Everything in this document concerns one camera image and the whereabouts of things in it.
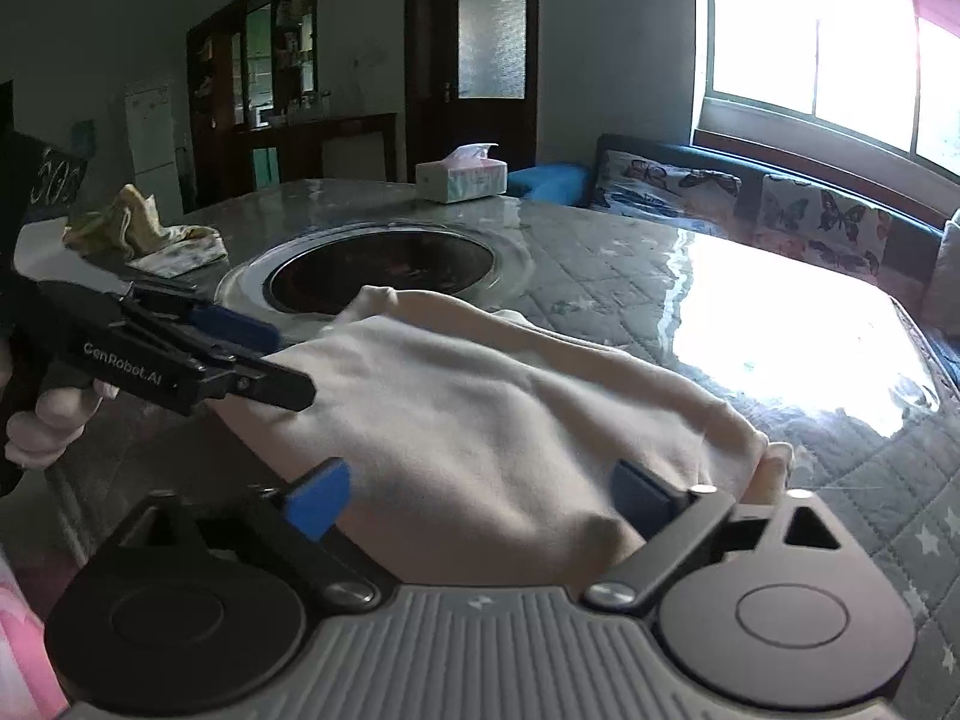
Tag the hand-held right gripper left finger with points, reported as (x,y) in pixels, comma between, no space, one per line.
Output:
(322,499)

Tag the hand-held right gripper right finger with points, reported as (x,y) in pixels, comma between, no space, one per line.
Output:
(637,493)

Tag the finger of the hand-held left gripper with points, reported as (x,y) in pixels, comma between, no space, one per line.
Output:
(240,326)
(270,386)

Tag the cream garment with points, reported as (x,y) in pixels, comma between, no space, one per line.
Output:
(480,420)

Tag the person's left hand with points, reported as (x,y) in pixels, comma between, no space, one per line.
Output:
(52,427)

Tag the white patterned cloth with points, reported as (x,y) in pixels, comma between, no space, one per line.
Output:
(180,251)

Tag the yellow cloth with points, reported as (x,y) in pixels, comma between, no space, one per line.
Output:
(124,221)

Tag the round glass table inset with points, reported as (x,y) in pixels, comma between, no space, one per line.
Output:
(382,270)

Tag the dark wooden cabinet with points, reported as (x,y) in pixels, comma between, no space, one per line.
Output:
(300,150)

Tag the white refrigerator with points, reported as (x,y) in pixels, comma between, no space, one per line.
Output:
(154,142)

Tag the grey quilted star table cover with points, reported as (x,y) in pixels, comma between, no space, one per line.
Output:
(750,300)

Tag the tissue box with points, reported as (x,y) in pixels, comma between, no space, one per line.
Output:
(461,176)

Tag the person's pink clothing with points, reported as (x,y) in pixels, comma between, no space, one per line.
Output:
(26,630)

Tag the butterfly print pillow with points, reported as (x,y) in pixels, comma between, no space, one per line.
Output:
(817,229)
(660,184)

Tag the dark wooden door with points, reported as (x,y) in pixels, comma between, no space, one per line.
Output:
(480,120)

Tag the blue sofa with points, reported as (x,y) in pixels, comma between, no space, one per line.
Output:
(547,181)

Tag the window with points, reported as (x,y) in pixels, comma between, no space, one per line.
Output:
(825,37)

